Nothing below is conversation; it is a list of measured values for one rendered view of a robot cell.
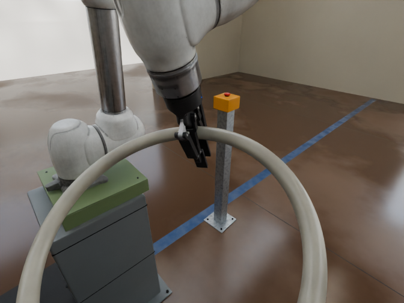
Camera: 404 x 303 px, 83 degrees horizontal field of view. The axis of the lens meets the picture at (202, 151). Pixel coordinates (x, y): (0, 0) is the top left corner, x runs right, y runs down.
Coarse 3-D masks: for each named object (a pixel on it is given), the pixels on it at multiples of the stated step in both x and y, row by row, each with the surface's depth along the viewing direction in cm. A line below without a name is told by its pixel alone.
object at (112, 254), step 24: (96, 216) 94; (120, 216) 100; (144, 216) 110; (72, 240) 88; (96, 240) 96; (120, 240) 105; (144, 240) 116; (72, 264) 92; (96, 264) 101; (120, 264) 111; (144, 264) 123; (72, 288) 97; (96, 288) 106; (120, 288) 117; (144, 288) 132; (168, 288) 146
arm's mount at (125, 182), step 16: (48, 176) 103; (112, 176) 105; (128, 176) 106; (144, 176) 106; (48, 192) 94; (96, 192) 96; (112, 192) 96; (128, 192) 100; (80, 208) 88; (96, 208) 92; (112, 208) 98; (64, 224) 86; (80, 224) 90
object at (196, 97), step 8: (200, 88) 44; (184, 96) 41; (192, 96) 42; (200, 96) 44; (168, 104) 43; (176, 104) 42; (184, 104) 42; (192, 104) 43; (176, 112) 44; (184, 112) 43; (192, 112) 48; (184, 120) 45
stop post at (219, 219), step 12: (216, 96) 142; (228, 96) 142; (216, 108) 144; (228, 108) 138; (228, 120) 147; (216, 144) 160; (216, 156) 164; (228, 156) 162; (216, 168) 169; (228, 168) 168; (216, 180) 174; (228, 180) 175; (216, 192) 180; (216, 204) 185; (216, 216) 192; (228, 216) 199; (216, 228) 188
